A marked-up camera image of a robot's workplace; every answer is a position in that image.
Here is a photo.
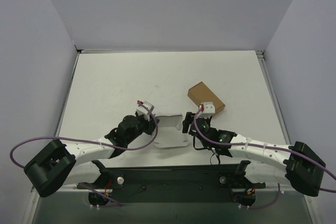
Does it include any white paper box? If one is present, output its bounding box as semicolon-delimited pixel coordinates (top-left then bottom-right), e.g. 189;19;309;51
154;114;188;148

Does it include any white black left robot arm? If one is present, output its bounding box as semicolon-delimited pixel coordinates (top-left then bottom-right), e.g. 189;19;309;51
24;114;160;197

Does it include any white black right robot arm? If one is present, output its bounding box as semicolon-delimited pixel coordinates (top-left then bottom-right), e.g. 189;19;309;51
182;112;326;197

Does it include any brown folded cardboard box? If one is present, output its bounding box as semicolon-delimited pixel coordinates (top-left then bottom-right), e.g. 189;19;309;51
187;81;225;115

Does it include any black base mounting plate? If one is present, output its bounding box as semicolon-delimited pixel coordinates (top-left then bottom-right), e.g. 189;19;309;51
78;161;266;204

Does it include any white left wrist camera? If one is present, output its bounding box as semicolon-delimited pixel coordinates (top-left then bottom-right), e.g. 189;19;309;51
136;100;154;121

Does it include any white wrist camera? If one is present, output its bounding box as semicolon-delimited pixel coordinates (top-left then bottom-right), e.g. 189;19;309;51
198;102;215;119
136;100;154;121

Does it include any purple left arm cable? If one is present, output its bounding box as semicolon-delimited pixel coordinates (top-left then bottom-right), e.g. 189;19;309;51
9;102;160;208

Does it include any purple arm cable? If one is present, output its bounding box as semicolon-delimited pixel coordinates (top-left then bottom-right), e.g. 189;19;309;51
193;105;336;210
9;102;160;208

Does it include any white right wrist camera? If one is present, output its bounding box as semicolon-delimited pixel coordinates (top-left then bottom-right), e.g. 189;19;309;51
198;102;215;119

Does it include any aluminium table frame rail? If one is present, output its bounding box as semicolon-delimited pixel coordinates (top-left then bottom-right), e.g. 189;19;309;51
256;50;291;144

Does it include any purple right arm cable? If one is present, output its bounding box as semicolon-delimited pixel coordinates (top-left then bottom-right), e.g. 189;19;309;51
193;105;336;210

